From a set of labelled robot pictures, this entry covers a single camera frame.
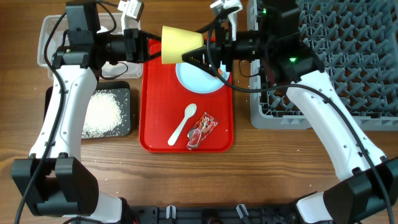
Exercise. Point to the light blue plate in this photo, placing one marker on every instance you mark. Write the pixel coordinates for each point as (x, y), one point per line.
(196, 80)

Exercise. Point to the yellow plastic cup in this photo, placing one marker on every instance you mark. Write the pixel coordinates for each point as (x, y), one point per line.
(176, 42)

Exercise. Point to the grey dishwasher rack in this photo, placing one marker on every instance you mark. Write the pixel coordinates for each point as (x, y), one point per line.
(357, 42)

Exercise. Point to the white plastic spoon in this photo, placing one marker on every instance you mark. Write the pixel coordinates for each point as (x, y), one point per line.
(190, 110)

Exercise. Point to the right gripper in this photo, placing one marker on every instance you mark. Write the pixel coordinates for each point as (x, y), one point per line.
(197, 51)

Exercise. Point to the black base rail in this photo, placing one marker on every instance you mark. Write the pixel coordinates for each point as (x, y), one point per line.
(267, 214)

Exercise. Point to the red serving tray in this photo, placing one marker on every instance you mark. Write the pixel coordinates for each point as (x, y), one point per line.
(163, 102)

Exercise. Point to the red candy wrapper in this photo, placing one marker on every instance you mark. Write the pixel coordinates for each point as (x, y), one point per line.
(200, 130)

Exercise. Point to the clear plastic bin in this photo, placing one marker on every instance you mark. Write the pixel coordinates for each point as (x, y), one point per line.
(133, 70)

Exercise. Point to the white napkin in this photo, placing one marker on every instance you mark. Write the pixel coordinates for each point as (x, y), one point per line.
(104, 30)

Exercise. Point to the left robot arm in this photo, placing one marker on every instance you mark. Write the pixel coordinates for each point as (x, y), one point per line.
(52, 180)

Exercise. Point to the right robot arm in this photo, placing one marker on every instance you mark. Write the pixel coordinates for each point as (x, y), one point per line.
(367, 178)

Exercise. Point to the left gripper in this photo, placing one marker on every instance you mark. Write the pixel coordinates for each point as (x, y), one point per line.
(139, 51)

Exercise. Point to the black waste tray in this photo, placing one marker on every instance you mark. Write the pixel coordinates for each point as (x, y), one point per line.
(118, 99)

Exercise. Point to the white rice pile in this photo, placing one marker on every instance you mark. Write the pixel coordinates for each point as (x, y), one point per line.
(104, 115)

